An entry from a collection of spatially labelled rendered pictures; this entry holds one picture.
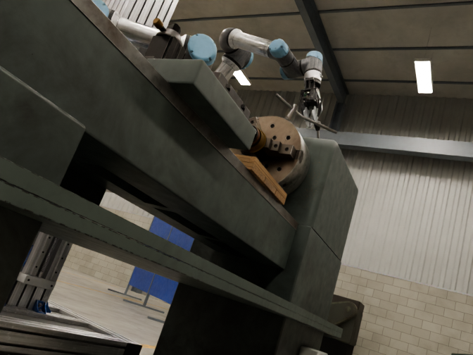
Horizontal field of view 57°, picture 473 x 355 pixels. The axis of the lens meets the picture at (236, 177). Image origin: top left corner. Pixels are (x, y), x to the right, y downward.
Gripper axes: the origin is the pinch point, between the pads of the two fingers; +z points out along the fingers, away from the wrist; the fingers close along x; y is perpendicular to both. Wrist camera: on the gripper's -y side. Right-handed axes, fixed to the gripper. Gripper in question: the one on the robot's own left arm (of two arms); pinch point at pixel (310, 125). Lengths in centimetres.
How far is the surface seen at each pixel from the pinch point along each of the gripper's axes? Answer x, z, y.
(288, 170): -1.1, 29.4, 18.7
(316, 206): 5.6, 37.4, 2.3
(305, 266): 2, 60, -2
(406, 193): -22, -347, -981
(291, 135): -1.3, 14.8, 18.7
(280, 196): 1, 44, 30
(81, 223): 6, 80, 117
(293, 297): -1, 72, 1
